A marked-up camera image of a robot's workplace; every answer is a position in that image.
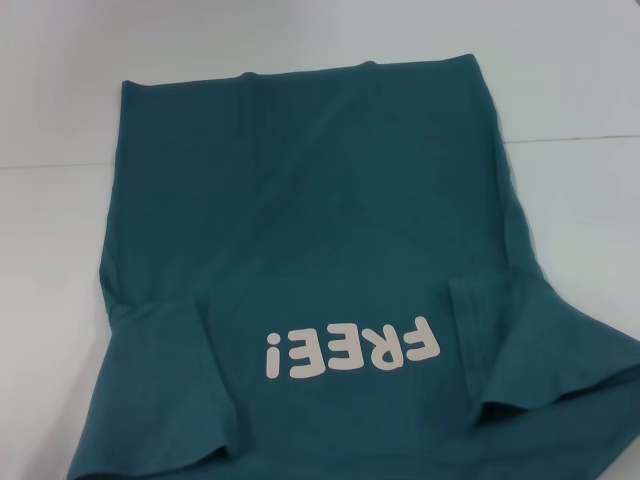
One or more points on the teal t-shirt with FREE print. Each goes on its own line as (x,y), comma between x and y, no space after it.
(320,225)

